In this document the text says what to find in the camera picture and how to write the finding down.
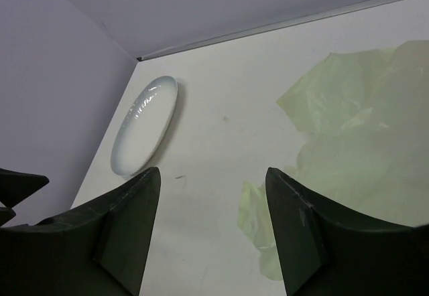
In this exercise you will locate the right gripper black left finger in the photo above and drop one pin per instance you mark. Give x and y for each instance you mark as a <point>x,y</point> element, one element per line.
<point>97,248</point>

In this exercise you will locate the white oval ceramic plate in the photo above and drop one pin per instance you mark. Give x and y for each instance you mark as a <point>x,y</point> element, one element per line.
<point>144,126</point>

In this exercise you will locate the pale green plastic bag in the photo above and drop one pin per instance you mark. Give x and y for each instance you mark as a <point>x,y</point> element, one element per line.
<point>365,118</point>

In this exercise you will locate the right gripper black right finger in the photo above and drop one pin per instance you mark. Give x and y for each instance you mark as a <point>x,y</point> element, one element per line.
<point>325,248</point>

